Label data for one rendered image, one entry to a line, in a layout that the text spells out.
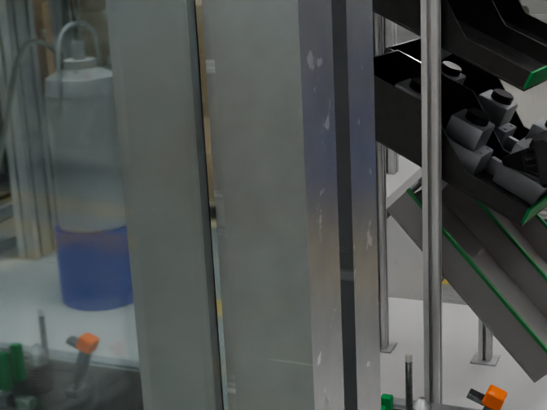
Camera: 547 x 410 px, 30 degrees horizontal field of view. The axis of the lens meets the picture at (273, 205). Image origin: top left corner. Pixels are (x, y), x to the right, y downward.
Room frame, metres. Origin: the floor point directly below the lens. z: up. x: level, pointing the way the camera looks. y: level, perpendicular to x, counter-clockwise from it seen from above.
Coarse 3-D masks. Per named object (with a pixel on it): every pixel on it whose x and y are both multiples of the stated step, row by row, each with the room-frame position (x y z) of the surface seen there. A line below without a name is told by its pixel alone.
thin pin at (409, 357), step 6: (408, 354) 1.05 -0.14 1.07; (408, 360) 1.05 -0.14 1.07; (408, 366) 1.05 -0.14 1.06; (408, 372) 1.05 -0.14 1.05; (408, 378) 1.05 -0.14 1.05; (408, 384) 1.05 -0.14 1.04; (408, 390) 1.05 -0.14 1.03; (408, 396) 1.05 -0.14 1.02; (408, 402) 1.05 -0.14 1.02; (408, 408) 1.05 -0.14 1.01
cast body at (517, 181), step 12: (516, 144) 1.22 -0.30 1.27; (528, 144) 1.22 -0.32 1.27; (492, 156) 1.26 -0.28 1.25; (492, 168) 1.25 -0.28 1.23; (504, 168) 1.22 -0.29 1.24; (492, 180) 1.23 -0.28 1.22; (504, 180) 1.22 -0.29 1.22; (516, 180) 1.21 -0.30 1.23; (528, 180) 1.20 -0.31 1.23; (516, 192) 1.21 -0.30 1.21; (528, 192) 1.20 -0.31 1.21; (540, 192) 1.19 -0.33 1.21
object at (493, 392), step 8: (472, 392) 0.97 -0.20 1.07; (488, 392) 0.95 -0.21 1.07; (496, 392) 0.95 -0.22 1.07; (504, 392) 0.96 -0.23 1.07; (472, 400) 0.96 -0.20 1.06; (480, 400) 0.96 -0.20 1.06; (488, 400) 0.95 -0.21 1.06; (496, 400) 0.95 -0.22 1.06; (504, 400) 0.95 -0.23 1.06; (488, 408) 0.95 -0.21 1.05; (496, 408) 0.95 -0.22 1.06
